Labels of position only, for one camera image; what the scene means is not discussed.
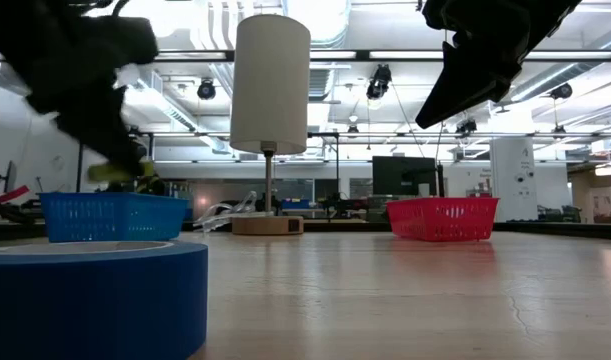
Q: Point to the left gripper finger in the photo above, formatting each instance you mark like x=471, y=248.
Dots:
x=152, y=186
x=100, y=135

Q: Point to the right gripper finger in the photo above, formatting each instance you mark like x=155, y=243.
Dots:
x=465, y=85

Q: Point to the small green stapler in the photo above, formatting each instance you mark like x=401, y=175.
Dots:
x=112, y=172

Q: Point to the blue tape roll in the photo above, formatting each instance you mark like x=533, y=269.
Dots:
x=85, y=300

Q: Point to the black ceiling spotlight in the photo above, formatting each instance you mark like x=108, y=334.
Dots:
x=466, y=126
x=561, y=91
x=380, y=82
x=206, y=89

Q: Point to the blue plastic basket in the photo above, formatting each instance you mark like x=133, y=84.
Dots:
x=110, y=217

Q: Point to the black monitor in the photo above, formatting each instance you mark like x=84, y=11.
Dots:
x=404, y=175

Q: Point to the white pillar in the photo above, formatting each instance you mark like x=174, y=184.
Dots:
x=512, y=190

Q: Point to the black overhead beam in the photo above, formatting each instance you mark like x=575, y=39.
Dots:
x=350, y=55

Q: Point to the red plastic basket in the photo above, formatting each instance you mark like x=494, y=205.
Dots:
x=442, y=220

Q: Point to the white shade wooden base lamp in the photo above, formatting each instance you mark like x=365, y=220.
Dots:
x=270, y=85

